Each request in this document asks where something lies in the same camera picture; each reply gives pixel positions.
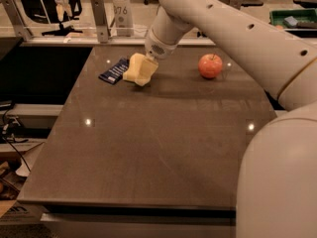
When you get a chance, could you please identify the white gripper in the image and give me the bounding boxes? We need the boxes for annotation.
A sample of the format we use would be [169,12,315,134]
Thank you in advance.
[135,27,178,86]

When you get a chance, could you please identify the yellow sponge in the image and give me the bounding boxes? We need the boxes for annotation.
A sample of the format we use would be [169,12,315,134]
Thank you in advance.
[123,53,145,82]

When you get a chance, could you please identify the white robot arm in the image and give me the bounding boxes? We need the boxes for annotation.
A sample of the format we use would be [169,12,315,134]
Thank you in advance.
[146,0,317,238]

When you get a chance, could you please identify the blue rxbar wrapper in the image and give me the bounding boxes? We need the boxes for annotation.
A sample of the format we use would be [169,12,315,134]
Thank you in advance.
[98,59,129,85]

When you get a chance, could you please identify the red apple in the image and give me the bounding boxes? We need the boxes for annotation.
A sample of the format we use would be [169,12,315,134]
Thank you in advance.
[198,54,223,79]

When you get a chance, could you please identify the white numbered pillar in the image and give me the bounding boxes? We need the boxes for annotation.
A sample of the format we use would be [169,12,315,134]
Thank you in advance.
[112,0,134,37]

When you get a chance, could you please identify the green plastic bin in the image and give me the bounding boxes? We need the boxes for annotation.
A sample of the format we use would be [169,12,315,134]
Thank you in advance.
[269,9,317,29]

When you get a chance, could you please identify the cardboard box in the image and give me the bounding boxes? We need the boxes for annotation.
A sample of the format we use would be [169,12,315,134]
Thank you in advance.
[0,200,43,225]

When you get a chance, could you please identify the left metal bracket post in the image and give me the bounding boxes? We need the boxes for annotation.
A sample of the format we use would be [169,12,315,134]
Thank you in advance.
[91,0,110,43]

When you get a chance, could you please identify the metal bracket post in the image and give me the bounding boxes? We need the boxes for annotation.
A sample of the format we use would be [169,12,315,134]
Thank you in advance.
[91,0,110,43]
[229,0,243,10]

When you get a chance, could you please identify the right metal bracket post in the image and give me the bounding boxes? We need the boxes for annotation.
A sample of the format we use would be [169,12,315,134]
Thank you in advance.
[229,0,243,10]

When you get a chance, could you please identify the far left metal bracket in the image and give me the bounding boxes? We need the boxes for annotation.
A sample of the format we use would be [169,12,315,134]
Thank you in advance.
[0,0,33,41]

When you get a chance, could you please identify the black cable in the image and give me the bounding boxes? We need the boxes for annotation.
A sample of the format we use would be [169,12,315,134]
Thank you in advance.
[1,107,33,174]

